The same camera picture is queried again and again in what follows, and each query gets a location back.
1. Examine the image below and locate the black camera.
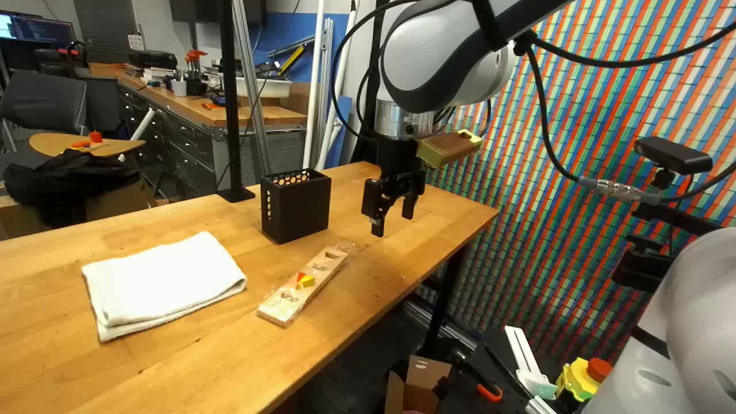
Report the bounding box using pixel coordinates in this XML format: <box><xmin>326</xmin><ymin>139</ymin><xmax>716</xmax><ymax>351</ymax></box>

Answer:
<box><xmin>632</xmin><ymin>135</ymin><xmax>716</xmax><ymax>175</ymax></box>

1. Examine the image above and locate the black perforated box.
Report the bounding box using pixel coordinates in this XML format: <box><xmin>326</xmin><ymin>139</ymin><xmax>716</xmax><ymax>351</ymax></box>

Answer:
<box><xmin>259</xmin><ymin>167</ymin><xmax>334</xmax><ymax>245</ymax></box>

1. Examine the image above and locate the black table leg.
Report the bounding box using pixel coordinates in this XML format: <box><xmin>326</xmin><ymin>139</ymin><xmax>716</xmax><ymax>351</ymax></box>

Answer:
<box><xmin>420</xmin><ymin>244</ymin><xmax>469</xmax><ymax>364</ymax></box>

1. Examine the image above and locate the thin black cable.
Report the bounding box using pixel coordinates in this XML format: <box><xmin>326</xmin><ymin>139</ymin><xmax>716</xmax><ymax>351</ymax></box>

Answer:
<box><xmin>526</xmin><ymin>19</ymin><xmax>736</xmax><ymax>70</ymax></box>
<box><xmin>328</xmin><ymin>0</ymin><xmax>420</xmax><ymax>144</ymax></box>

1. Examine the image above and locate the computer monitor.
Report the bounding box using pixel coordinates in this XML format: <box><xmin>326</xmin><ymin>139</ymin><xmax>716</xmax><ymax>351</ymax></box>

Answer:
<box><xmin>0</xmin><ymin>8</ymin><xmax>77</xmax><ymax>49</ymax></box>

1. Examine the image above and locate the wooden workbench with drawers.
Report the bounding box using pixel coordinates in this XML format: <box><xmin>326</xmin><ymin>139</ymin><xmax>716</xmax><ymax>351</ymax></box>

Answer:
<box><xmin>88</xmin><ymin>61</ymin><xmax>307</xmax><ymax>197</ymax></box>

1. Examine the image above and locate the white pole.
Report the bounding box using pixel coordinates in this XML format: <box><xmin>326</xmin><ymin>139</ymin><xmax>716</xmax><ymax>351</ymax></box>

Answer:
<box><xmin>302</xmin><ymin>0</ymin><xmax>328</xmax><ymax>173</ymax></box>

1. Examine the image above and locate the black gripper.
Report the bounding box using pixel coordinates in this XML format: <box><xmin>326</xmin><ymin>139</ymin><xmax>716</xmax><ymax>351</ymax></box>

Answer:
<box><xmin>361</xmin><ymin>132</ymin><xmax>427</xmax><ymax>238</ymax></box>

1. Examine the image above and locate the black cable with silver connector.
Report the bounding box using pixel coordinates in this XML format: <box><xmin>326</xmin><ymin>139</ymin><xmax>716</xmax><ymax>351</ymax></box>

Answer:
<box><xmin>525</xmin><ymin>44</ymin><xmax>736</xmax><ymax>207</ymax></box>

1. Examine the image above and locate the blue panel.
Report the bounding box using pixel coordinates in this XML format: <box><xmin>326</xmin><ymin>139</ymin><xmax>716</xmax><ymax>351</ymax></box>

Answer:
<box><xmin>250</xmin><ymin>11</ymin><xmax>351</xmax><ymax>83</ymax></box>

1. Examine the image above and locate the orange handled clamp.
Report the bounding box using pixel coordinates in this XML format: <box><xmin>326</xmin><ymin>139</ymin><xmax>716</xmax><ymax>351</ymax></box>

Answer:
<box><xmin>451</xmin><ymin>346</ymin><xmax>505</xmax><ymax>407</ymax></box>

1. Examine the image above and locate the grey office chair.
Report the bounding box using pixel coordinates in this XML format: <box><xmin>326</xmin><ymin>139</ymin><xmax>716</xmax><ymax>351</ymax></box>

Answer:
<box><xmin>0</xmin><ymin>69</ymin><xmax>90</xmax><ymax>157</ymax></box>

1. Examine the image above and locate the yellow red emergency stop button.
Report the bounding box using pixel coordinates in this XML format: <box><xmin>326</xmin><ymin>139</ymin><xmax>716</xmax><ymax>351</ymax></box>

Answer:
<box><xmin>553</xmin><ymin>353</ymin><xmax>617</xmax><ymax>404</ymax></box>

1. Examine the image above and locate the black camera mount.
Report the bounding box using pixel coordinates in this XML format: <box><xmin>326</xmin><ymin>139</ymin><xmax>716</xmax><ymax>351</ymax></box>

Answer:
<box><xmin>612</xmin><ymin>167</ymin><xmax>736</xmax><ymax>293</ymax></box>

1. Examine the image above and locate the small orange object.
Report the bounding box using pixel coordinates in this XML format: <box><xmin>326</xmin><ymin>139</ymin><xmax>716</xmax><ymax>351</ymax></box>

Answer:
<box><xmin>70</xmin><ymin>130</ymin><xmax>105</xmax><ymax>152</ymax></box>

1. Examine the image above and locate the red tool on stand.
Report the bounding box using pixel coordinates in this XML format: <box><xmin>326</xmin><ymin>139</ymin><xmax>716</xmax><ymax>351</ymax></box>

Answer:
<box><xmin>182</xmin><ymin>49</ymin><xmax>210</xmax><ymax>99</ymax></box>

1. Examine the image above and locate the black flat device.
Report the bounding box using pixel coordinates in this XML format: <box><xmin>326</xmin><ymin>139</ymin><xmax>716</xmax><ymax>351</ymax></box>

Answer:
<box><xmin>123</xmin><ymin>49</ymin><xmax>180</xmax><ymax>70</ymax></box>

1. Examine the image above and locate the black upright pole stand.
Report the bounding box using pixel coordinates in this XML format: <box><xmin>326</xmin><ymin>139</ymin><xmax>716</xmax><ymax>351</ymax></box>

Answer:
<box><xmin>215</xmin><ymin>0</ymin><xmax>258</xmax><ymax>204</ymax></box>

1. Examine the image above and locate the white metal bracket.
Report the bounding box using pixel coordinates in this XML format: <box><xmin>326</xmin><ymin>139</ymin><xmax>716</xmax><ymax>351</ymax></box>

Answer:
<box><xmin>501</xmin><ymin>323</ymin><xmax>559</xmax><ymax>414</ymax></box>

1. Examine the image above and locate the tan wrist camera box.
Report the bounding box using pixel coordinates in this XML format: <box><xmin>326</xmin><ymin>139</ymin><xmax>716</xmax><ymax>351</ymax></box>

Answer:
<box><xmin>417</xmin><ymin>126</ymin><xmax>484</xmax><ymax>170</ymax></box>

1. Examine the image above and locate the black bag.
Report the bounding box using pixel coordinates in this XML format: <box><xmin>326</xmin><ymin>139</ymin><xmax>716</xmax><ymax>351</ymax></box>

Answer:
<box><xmin>3</xmin><ymin>147</ymin><xmax>144</xmax><ymax>230</ymax></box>

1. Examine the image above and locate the wooden puzzle board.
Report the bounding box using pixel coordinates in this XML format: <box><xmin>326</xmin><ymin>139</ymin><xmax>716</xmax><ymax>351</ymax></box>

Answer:
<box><xmin>256</xmin><ymin>244</ymin><xmax>351</xmax><ymax>329</ymax></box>

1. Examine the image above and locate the small cardboard box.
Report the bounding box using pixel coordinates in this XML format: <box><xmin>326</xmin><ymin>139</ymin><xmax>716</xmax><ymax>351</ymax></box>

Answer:
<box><xmin>382</xmin><ymin>351</ymin><xmax>456</xmax><ymax>414</ymax></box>

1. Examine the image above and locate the round wooden side table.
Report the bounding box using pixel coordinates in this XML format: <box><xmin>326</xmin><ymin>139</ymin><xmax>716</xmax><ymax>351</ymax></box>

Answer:
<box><xmin>27</xmin><ymin>130</ymin><xmax>146</xmax><ymax>161</ymax></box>

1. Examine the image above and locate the white terry cloth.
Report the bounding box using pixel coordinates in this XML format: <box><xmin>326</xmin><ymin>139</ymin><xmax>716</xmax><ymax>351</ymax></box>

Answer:
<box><xmin>77</xmin><ymin>228</ymin><xmax>250</xmax><ymax>345</ymax></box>

